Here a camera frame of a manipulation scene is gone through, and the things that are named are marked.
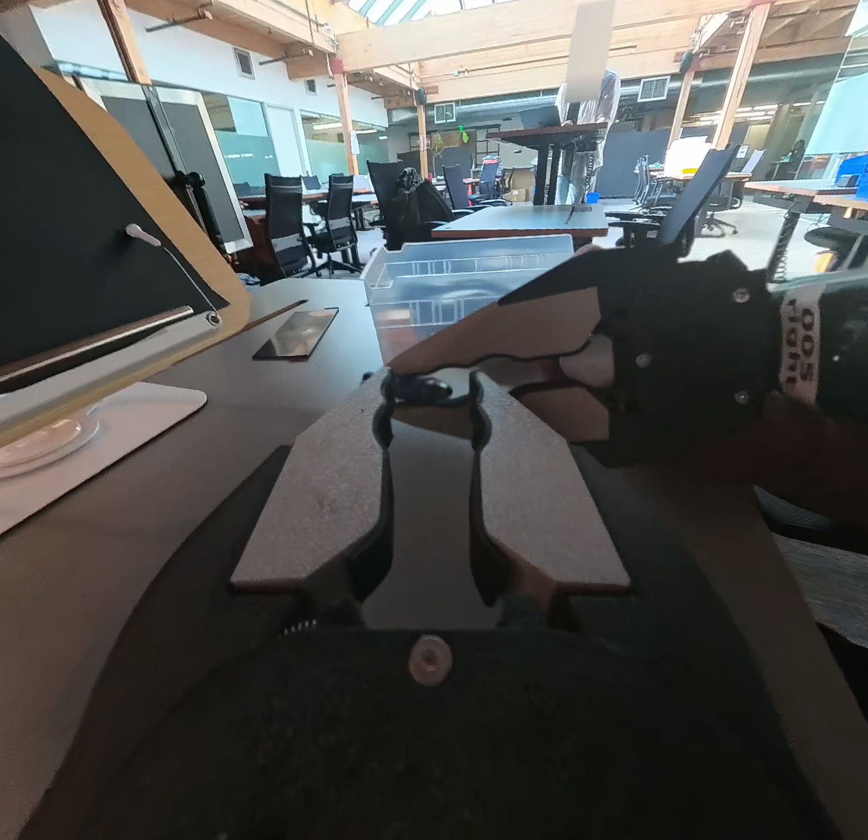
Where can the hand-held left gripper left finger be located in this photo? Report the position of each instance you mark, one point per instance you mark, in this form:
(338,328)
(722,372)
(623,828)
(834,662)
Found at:
(319,501)

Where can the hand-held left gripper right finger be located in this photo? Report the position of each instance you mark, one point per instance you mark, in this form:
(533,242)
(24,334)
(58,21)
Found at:
(549,508)

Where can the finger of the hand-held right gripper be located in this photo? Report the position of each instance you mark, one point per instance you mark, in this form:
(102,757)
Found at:
(569,413)
(522,325)

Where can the blue pen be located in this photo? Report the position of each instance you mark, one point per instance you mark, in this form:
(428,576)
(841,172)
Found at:
(420,389)

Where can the person's right forearm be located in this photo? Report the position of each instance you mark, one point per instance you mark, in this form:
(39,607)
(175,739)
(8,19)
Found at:
(814,460)

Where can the person's right hand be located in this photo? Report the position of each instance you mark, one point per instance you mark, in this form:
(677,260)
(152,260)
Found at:
(588,365)

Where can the clear plastic storage bin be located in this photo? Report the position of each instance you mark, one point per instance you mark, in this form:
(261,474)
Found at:
(441,277)

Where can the grey table with brown edge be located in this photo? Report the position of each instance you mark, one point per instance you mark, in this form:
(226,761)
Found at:
(522,220)

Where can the black jacket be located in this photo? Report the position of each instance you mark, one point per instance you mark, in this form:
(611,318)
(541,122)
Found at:
(424,206)

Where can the dark mesh office chair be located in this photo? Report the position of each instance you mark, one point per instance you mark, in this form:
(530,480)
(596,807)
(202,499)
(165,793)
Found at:
(698,189)

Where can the dark glossy flat plate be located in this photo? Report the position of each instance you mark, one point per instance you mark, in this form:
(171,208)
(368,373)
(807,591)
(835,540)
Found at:
(295,335)

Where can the wooden standing desk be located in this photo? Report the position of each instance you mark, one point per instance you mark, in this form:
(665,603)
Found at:
(542,134)

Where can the black office chair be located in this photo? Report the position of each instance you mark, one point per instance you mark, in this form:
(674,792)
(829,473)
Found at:
(339,209)
(285,216)
(383,189)

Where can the blue plastic bins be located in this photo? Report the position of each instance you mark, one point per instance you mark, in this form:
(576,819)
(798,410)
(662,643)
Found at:
(854,176)

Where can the dark framed board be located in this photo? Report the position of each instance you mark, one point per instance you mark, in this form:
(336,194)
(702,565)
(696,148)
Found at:
(196,169)

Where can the monitor with wooden frame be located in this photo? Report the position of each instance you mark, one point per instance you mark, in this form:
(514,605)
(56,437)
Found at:
(68,243)

